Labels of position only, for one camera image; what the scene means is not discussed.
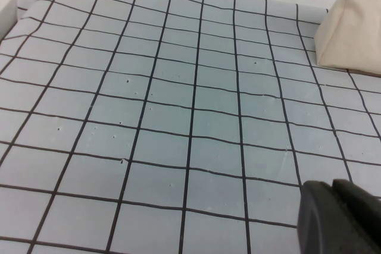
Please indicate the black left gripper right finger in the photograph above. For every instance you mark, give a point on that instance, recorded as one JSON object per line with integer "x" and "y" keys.
{"x": 366, "y": 218}

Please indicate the cream fabric pencil case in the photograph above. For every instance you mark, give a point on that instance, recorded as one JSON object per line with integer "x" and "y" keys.
{"x": 348, "y": 34}

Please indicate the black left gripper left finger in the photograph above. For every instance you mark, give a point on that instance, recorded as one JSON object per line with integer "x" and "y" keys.
{"x": 324, "y": 221}

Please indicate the blue grid-pattern table mat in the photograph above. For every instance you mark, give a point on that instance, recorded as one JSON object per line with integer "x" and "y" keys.
{"x": 178, "y": 117}

